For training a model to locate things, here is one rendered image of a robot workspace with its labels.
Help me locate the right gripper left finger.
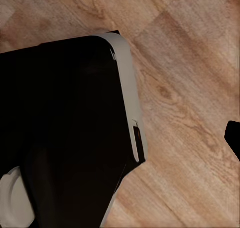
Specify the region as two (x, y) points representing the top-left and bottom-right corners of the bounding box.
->
(0, 121), (26, 180)

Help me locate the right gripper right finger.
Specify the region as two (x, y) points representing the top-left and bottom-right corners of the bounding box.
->
(224, 120), (240, 160)

